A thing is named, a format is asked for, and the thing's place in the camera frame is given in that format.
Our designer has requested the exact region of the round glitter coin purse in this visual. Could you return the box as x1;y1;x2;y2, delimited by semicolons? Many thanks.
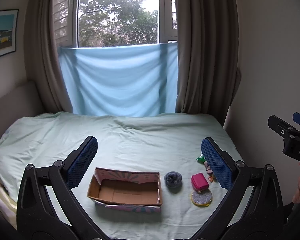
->
191;189;213;207

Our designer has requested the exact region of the pink fabric garment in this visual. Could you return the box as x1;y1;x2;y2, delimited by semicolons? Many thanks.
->
204;161;215;178

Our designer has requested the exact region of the pink zip pouch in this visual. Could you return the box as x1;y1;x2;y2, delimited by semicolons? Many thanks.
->
191;173;210;191

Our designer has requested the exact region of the grey-blue fluffy pom-pom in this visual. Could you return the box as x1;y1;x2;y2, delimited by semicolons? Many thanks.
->
164;171;182;189

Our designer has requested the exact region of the green wet wipes packet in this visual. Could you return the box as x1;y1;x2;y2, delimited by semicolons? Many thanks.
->
196;154;206;164

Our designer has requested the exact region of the right brown curtain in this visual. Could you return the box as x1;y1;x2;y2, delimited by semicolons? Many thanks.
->
175;0;241;125

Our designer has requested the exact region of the brown curtain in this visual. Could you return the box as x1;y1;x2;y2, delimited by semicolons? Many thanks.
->
24;0;73;113
175;0;241;125

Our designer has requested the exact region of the cardboard box with patterned flaps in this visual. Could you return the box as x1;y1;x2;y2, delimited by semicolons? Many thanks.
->
87;167;162;213

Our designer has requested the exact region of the pale green bed sheet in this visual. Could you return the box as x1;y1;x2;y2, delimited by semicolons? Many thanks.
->
0;112;241;239

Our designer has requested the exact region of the left brown curtain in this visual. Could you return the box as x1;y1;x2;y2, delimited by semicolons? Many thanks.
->
24;0;73;113

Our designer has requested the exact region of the light blue hanging cloth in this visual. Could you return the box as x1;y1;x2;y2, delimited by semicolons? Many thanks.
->
58;43;178;117

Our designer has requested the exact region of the framed wall picture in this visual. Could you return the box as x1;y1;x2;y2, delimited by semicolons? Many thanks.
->
0;9;19;57

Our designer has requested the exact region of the window with white frame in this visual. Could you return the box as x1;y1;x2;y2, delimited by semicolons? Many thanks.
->
53;0;178;47

